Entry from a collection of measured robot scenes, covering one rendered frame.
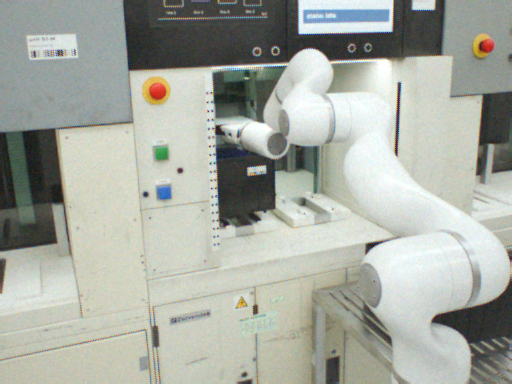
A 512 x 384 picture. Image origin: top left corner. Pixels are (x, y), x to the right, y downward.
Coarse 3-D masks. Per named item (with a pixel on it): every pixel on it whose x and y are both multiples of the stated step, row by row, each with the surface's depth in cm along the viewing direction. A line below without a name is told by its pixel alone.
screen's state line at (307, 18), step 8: (304, 16) 137; (312, 16) 138; (320, 16) 139; (328, 16) 140; (336, 16) 141; (344, 16) 141; (352, 16) 142; (360, 16) 143; (368, 16) 144; (376, 16) 145; (384, 16) 146
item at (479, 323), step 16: (480, 304) 126; (496, 304) 128; (432, 320) 123; (448, 320) 125; (464, 320) 126; (480, 320) 128; (496, 320) 129; (464, 336) 127; (480, 336) 129; (496, 336) 130
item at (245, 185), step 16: (224, 144) 171; (224, 160) 161; (240, 160) 163; (256, 160) 165; (272, 160) 167; (224, 176) 162; (240, 176) 164; (256, 176) 166; (272, 176) 168; (224, 192) 164; (240, 192) 166; (256, 192) 168; (272, 192) 170; (224, 208) 165; (240, 208) 167; (256, 208) 169; (272, 208) 171; (224, 224) 169
